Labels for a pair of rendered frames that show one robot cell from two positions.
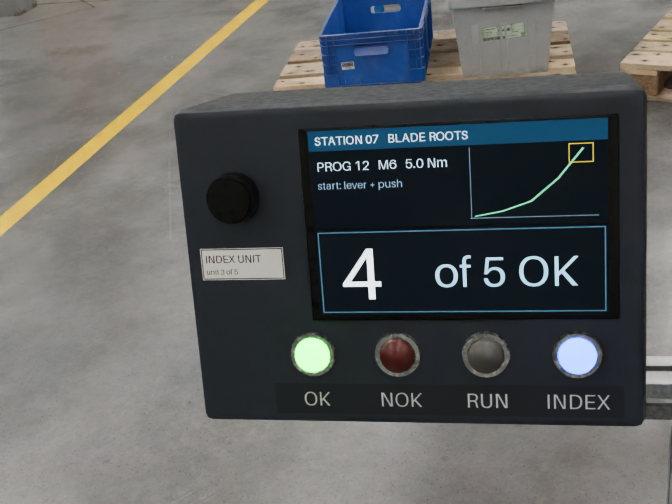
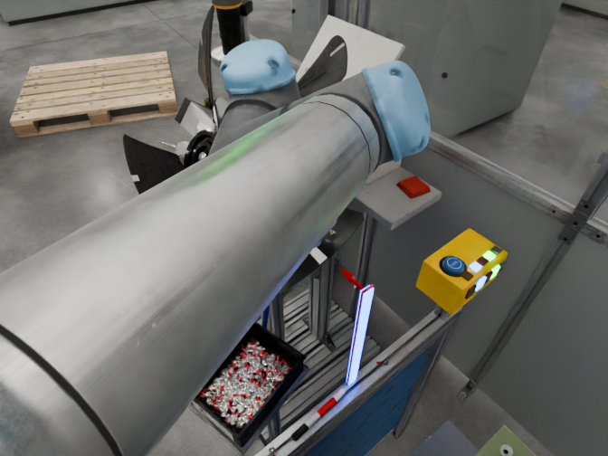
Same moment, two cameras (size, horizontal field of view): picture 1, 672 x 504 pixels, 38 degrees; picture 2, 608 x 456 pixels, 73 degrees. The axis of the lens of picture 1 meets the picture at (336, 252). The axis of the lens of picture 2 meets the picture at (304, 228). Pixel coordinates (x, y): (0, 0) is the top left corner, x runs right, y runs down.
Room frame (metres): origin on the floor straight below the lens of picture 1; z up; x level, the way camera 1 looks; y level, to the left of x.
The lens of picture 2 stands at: (0.21, -0.36, 1.72)
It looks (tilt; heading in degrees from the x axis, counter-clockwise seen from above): 45 degrees down; 308
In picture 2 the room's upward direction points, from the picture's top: straight up
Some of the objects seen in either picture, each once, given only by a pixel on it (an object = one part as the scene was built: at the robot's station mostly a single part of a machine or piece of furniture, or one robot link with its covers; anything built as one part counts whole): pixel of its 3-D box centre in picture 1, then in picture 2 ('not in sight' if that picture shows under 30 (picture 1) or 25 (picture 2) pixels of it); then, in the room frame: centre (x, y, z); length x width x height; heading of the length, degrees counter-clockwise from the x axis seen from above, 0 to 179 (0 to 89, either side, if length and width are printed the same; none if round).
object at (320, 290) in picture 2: not in sight; (321, 261); (0.77, -1.18, 0.58); 0.09 x 0.05 x 1.15; 166
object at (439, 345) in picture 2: not in sight; (415, 388); (0.29, -1.05, 0.39); 0.04 x 0.04 x 0.78; 76
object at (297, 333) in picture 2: not in sight; (294, 355); (0.80, -1.04, 0.04); 0.62 x 0.45 x 0.08; 76
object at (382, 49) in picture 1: (379, 36); not in sight; (3.99, -0.30, 0.25); 0.60 x 0.41 x 0.22; 168
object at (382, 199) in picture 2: not in sight; (376, 183); (0.69, -1.38, 0.85); 0.36 x 0.24 x 0.03; 166
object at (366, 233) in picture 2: not in sight; (363, 265); (0.69, -1.38, 0.42); 0.04 x 0.04 x 0.83; 76
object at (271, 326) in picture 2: not in sight; (271, 313); (0.82, -0.95, 0.46); 0.09 x 0.05 x 0.91; 166
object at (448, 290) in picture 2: not in sight; (460, 271); (0.29, -1.02, 1.02); 0.16 x 0.10 x 0.11; 76
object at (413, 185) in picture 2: not in sight; (413, 186); (0.57, -1.41, 0.87); 0.08 x 0.08 x 0.02; 65
